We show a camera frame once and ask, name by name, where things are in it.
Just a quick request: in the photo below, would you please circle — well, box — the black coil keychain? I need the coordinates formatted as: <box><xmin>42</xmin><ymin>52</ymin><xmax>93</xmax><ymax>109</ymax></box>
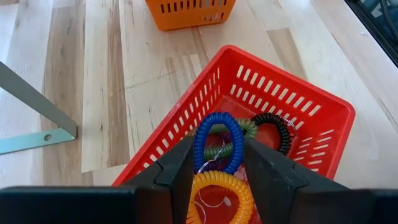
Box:
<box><xmin>250</xmin><ymin>112</ymin><xmax>297</xmax><ymax>156</ymax></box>

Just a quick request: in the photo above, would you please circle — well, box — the yellow-orange coil keychain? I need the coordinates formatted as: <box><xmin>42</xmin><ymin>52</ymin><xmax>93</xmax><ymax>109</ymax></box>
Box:
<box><xmin>186</xmin><ymin>170</ymin><xmax>254</xmax><ymax>224</ymax></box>

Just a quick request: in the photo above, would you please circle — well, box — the green perforated metal shelf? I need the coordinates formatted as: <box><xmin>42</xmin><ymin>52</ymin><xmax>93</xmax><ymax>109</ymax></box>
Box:
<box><xmin>0</xmin><ymin>61</ymin><xmax>78</xmax><ymax>156</ymax></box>

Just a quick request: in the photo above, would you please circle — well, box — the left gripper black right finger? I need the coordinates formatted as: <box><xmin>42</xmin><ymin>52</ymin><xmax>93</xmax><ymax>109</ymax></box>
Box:
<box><xmin>244</xmin><ymin>138</ymin><xmax>398</xmax><ymax>224</ymax></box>

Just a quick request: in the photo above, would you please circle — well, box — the green coil keychain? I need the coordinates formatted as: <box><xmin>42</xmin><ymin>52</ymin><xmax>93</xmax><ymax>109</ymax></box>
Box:
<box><xmin>186</xmin><ymin>118</ymin><xmax>259</xmax><ymax>161</ymax></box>

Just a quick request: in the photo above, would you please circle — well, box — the red slotted plastic basket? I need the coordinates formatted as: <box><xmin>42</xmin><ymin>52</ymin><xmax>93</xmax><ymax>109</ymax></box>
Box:
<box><xmin>111</xmin><ymin>44</ymin><xmax>356</xmax><ymax>224</ymax></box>

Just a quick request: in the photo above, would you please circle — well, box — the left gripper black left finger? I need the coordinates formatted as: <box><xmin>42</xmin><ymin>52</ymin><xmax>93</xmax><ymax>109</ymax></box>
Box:
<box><xmin>0</xmin><ymin>136</ymin><xmax>195</xmax><ymax>224</ymax></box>

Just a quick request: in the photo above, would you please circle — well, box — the black metal table frame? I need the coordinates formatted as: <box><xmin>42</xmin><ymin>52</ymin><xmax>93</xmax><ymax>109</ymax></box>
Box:
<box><xmin>343</xmin><ymin>0</ymin><xmax>398</xmax><ymax>68</ymax></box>

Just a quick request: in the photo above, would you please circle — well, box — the orange slotted plastic basket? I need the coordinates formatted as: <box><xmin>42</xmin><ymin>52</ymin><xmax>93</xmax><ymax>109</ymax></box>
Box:
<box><xmin>145</xmin><ymin>0</ymin><xmax>237</xmax><ymax>31</ymax></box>

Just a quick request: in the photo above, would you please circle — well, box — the blue coil keychain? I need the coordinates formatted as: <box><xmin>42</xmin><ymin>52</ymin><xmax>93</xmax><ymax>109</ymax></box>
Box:
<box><xmin>193</xmin><ymin>111</ymin><xmax>245</xmax><ymax>175</ymax></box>

